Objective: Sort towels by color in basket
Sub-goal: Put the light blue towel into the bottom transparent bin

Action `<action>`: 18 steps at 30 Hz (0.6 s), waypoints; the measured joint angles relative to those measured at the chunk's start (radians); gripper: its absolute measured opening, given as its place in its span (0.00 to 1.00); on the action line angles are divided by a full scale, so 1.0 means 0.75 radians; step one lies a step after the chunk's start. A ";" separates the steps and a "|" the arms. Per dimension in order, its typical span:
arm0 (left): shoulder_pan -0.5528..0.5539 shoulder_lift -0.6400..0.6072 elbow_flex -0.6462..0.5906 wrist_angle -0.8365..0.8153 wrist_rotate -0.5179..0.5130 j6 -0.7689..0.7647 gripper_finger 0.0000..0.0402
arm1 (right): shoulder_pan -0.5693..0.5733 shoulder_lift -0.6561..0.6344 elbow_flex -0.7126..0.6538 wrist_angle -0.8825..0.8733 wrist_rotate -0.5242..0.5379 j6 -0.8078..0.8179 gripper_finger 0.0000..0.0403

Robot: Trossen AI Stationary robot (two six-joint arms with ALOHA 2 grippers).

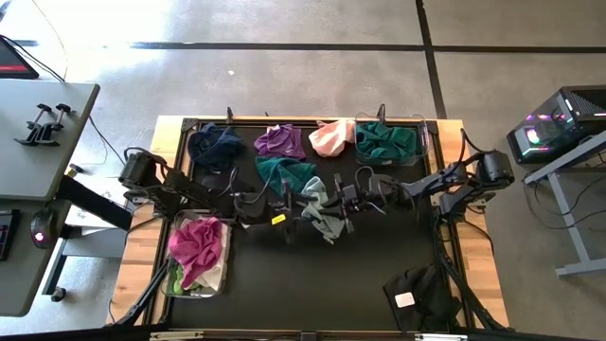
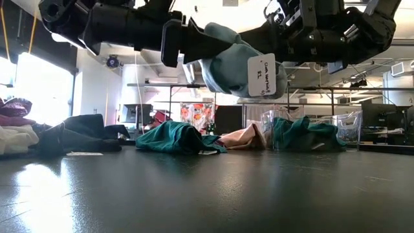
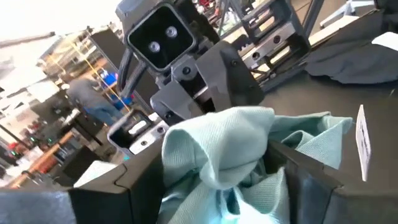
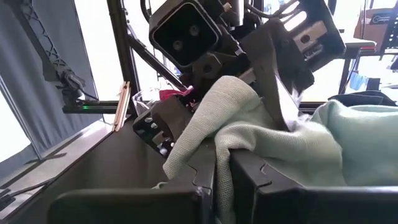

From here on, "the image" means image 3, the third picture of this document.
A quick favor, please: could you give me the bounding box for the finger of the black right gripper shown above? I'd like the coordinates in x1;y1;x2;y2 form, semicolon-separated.
150;81;205;125
195;42;265;110

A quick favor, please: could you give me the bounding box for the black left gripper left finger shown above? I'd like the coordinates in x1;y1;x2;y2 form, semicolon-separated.
0;139;166;224

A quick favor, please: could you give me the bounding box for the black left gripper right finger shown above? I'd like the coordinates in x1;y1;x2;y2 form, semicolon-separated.
267;139;398;224

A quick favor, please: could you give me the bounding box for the light green towel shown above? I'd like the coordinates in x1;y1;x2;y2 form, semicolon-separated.
157;104;373;224

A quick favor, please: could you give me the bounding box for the black towel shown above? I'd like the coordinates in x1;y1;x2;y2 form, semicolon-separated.
303;30;398;85

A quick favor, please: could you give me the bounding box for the black cabinet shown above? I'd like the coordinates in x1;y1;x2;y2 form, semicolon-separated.
54;144;103;187

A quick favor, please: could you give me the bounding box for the black table mat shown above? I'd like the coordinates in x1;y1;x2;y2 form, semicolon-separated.
259;9;398;190

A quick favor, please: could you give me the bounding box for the blue storage bin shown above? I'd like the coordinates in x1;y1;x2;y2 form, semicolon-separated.
101;70;134;110

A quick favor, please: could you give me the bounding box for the orange wooden bench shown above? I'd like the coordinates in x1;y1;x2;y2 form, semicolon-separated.
6;130;77;189

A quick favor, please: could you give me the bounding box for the person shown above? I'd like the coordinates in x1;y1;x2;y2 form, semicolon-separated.
66;77;125;127

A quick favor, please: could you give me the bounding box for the black braided camera cable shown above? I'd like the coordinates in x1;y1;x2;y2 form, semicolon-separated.
119;58;149;100

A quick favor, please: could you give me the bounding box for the black smooth cable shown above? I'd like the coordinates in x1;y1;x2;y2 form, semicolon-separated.
116;47;133;91

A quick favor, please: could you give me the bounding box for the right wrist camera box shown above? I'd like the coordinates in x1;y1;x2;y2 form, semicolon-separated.
115;0;200;73

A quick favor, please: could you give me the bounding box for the yellow hanging cable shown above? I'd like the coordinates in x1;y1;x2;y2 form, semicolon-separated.
70;42;131;113

